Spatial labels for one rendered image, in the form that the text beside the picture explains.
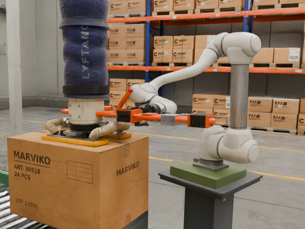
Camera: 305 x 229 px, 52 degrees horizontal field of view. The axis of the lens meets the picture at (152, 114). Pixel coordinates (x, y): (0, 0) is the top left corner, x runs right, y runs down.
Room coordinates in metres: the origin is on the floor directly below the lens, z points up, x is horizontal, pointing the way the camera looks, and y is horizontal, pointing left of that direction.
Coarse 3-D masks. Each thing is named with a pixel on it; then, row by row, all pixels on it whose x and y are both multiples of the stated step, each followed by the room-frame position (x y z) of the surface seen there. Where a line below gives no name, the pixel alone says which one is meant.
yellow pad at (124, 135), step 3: (123, 132) 1.58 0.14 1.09; (105, 135) 1.55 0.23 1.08; (108, 135) 1.54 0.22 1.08; (111, 135) 1.53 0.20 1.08; (114, 135) 1.52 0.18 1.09; (117, 135) 1.52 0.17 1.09; (120, 135) 1.51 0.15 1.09; (123, 135) 1.53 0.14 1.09; (126, 135) 1.55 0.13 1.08; (129, 135) 1.57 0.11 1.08; (108, 138) 1.54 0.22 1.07; (111, 138) 1.53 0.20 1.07; (114, 138) 1.52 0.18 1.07; (117, 138) 1.51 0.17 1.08; (120, 138) 1.51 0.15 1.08; (123, 138) 1.53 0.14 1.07
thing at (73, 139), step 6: (60, 132) 1.49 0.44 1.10; (84, 132) 1.43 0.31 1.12; (42, 138) 1.50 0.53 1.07; (48, 138) 1.48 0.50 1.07; (54, 138) 1.46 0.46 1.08; (60, 138) 1.45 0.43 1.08; (66, 138) 1.44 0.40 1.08; (72, 138) 1.42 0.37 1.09; (78, 138) 1.42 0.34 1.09; (84, 138) 1.42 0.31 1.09; (102, 138) 1.42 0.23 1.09; (84, 144) 1.37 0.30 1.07; (90, 144) 1.35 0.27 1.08; (96, 144) 1.35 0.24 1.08; (102, 144) 1.38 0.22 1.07
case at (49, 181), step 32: (32, 160) 1.46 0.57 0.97; (64, 160) 1.36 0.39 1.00; (96, 160) 1.27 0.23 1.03; (128, 160) 1.44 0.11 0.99; (32, 192) 1.46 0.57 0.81; (64, 192) 1.36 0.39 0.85; (96, 192) 1.27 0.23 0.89; (128, 192) 1.44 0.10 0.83; (64, 224) 1.36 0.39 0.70; (96, 224) 1.27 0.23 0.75
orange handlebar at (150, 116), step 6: (108, 108) 1.76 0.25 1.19; (96, 114) 1.48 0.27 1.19; (102, 114) 1.47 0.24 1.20; (108, 114) 1.45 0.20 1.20; (114, 114) 1.43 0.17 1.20; (138, 114) 1.37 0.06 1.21; (144, 114) 1.35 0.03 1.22; (150, 114) 1.34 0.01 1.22; (156, 114) 1.37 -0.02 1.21; (144, 120) 1.35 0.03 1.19; (150, 120) 1.34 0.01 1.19; (180, 120) 1.27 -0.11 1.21; (186, 120) 1.26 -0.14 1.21; (210, 120) 1.21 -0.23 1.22
